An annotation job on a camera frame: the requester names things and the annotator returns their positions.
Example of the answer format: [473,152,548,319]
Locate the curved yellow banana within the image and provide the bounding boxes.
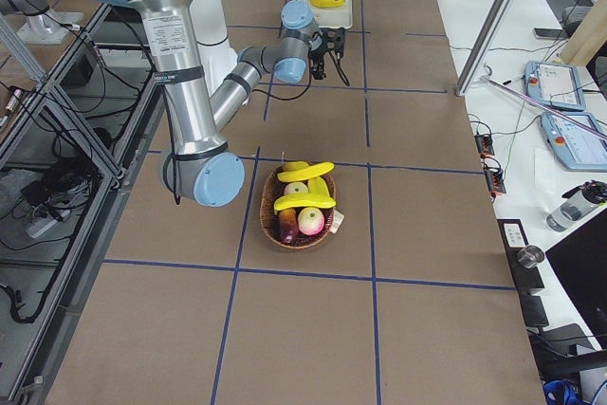
[277,162,335,183]

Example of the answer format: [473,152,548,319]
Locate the brown wicker basket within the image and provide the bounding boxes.
[259,161,337,249]

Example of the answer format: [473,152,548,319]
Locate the white bear print tray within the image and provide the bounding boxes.
[302,0,353,29]

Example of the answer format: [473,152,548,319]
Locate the yellow pear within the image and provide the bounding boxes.
[282,153,310,172]

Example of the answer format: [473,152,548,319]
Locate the yellow star fruit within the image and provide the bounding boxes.
[307,176,330,196]

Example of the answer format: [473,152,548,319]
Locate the paper price tag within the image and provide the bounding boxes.
[329,211,345,233]

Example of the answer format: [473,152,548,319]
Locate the pink white apple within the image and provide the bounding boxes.
[298,207,325,235]

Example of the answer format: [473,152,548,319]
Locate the dark red fruit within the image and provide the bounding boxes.
[278,208,300,245]

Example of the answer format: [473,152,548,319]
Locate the long reach stick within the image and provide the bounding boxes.
[478,64,607,141]

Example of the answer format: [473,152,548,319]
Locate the far teach pendant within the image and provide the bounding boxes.
[524,61,586,112]

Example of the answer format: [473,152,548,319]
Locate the teach pendant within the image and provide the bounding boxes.
[524,61,586,112]
[541,112,606,172]

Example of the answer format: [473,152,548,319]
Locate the near teach pendant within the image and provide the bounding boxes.
[541,112,606,172]

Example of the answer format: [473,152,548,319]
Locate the small metal cup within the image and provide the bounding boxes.
[516,245,545,269]

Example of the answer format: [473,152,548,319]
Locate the clear water bottle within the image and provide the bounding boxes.
[546,180,606,232]

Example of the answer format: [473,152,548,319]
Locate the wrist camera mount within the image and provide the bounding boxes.
[324,28,346,59]

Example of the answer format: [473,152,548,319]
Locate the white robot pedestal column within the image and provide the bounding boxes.
[190,0,260,118]

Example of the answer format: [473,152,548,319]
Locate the aluminium frame post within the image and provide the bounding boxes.
[455,0,513,96]

